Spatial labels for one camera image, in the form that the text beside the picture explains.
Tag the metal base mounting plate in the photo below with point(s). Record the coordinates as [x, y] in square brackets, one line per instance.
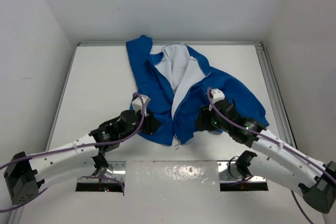
[215, 171]

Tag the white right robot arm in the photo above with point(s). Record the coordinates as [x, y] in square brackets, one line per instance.
[271, 157]

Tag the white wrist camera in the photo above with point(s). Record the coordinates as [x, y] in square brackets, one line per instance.
[216, 95]
[140, 103]

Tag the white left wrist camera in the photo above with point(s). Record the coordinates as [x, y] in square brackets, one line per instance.
[140, 103]

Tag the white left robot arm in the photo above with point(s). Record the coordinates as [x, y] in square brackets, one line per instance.
[27, 176]

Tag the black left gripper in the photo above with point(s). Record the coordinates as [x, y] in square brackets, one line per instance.
[150, 123]

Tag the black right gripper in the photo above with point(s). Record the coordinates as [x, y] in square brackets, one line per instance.
[203, 122]

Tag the blue zip-up fleece jacket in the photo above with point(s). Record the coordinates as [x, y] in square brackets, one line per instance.
[176, 80]

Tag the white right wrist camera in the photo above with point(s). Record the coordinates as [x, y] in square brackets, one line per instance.
[216, 95]

